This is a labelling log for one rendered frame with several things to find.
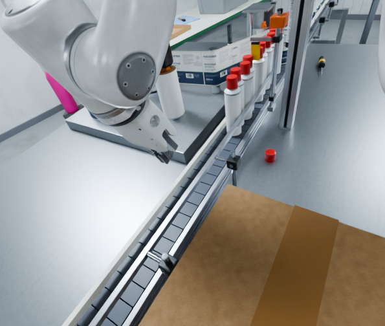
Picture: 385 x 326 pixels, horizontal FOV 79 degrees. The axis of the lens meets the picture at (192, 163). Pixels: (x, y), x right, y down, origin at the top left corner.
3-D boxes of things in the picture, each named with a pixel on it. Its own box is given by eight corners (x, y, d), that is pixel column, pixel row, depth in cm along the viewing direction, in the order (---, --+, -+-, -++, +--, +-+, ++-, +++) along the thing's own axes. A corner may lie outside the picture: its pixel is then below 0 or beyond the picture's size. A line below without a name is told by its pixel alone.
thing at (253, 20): (251, 60, 124) (252, 4, 107) (275, 61, 118) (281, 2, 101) (241, 72, 116) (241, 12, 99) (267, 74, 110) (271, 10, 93)
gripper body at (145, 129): (156, 85, 34) (183, 129, 44) (109, 79, 39) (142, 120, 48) (131, 127, 32) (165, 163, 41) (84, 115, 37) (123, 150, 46)
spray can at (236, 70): (230, 120, 88) (227, 66, 74) (244, 119, 87) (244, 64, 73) (230, 129, 84) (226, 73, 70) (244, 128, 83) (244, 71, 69)
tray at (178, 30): (172, 28, 234) (171, 24, 231) (191, 28, 221) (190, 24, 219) (149, 39, 216) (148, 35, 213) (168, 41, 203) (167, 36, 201)
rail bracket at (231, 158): (219, 183, 73) (215, 141, 62) (241, 190, 69) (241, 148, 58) (215, 190, 71) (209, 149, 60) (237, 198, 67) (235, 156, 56)
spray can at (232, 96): (231, 127, 85) (228, 71, 71) (244, 130, 82) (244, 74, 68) (224, 134, 82) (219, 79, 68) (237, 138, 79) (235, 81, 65)
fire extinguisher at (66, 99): (79, 105, 324) (52, 54, 277) (90, 110, 307) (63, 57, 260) (59, 116, 310) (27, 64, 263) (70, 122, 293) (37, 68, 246)
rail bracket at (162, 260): (165, 270, 56) (145, 235, 44) (191, 286, 52) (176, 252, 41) (157, 283, 54) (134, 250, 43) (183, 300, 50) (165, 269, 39)
